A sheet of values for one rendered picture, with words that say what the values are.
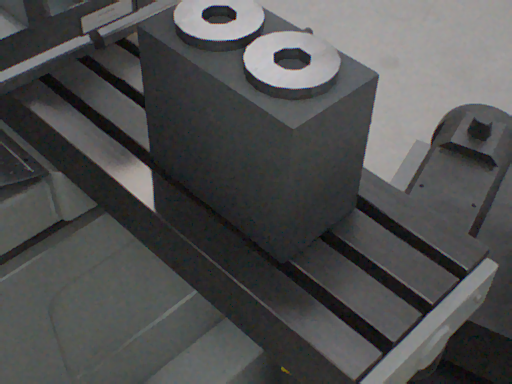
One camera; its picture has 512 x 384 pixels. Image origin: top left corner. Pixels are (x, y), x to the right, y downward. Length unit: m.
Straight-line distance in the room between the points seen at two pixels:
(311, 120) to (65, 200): 0.48
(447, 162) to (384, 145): 0.92
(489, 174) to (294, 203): 0.78
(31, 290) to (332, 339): 0.55
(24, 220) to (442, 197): 0.73
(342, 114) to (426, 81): 1.96
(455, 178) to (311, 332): 0.75
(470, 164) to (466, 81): 1.25
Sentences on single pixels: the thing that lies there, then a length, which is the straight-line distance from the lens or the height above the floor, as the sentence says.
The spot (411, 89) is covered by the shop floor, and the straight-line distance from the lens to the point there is 2.59.
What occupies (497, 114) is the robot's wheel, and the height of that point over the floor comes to 0.60.
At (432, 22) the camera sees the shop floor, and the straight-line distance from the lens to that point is 2.96.
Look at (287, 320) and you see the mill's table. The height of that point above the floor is 0.94.
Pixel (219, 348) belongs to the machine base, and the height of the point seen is 0.20.
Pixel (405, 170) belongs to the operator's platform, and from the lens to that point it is 1.68.
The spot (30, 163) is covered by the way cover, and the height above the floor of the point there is 0.87.
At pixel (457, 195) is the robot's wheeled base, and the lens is 1.38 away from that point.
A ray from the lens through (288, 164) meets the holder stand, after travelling 0.66.
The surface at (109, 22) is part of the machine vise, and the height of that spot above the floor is 0.96.
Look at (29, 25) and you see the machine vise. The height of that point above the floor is 1.01.
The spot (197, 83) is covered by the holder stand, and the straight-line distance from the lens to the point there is 0.71.
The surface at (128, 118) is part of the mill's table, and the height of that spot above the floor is 0.94.
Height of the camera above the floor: 1.53
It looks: 46 degrees down
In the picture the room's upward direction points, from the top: 2 degrees clockwise
